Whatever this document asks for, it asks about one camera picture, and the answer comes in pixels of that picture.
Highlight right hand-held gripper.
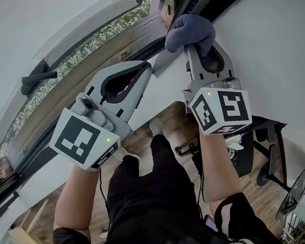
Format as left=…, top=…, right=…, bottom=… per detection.
left=177, top=38, right=254, bottom=138

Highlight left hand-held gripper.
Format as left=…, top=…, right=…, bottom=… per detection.
left=39, top=58, right=164, bottom=176

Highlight dark blue cloth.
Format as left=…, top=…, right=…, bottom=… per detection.
left=161, top=11, right=219, bottom=65

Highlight dark window frame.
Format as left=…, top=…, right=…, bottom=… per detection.
left=0, top=0, right=264, bottom=229

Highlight person's left forearm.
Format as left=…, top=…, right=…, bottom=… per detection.
left=44, top=152, right=111, bottom=234

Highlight person's right forearm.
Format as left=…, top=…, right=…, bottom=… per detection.
left=195, top=127, right=244, bottom=204

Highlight window sash with glass pane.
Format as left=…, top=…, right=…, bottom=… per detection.
left=0, top=0, right=168, bottom=155

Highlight small metal lock keeper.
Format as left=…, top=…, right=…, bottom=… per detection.
left=117, top=49, right=132, bottom=61

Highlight person's right white shoe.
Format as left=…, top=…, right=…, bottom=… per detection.
left=148, top=116, right=166, bottom=138

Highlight person's white shoe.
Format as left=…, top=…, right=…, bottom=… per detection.
left=113, top=145, right=142, bottom=166
left=148, top=116, right=166, bottom=138

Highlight person's left white shoe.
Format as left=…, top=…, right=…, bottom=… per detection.
left=113, top=145, right=142, bottom=166

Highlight black desk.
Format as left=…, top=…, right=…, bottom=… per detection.
left=223, top=110, right=295, bottom=193

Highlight person's black trousers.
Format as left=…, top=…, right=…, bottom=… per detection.
left=99, top=129, right=211, bottom=244

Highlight round dark glass disc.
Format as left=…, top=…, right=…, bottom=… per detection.
left=269, top=166, right=305, bottom=220

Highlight person's black shirt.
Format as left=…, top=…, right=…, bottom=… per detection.
left=44, top=188, right=281, bottom=244

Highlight black window handle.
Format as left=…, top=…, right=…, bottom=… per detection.
left=19, top=70, right=60, bottom=95

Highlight thin black cable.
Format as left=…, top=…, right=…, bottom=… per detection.
left=96, top=167, right=113, bottom=232
left=192, top=164, right=211, bottom=220

